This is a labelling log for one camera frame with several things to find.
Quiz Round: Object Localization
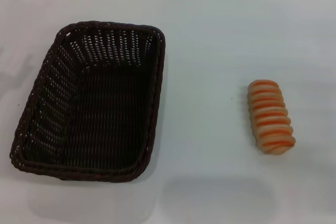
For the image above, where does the dark brown woven basket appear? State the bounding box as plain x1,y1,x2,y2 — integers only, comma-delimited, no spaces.
9,20,166,183

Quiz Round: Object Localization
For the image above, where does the orange striped bread roll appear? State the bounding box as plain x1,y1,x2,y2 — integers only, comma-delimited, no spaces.
248,79,297,156

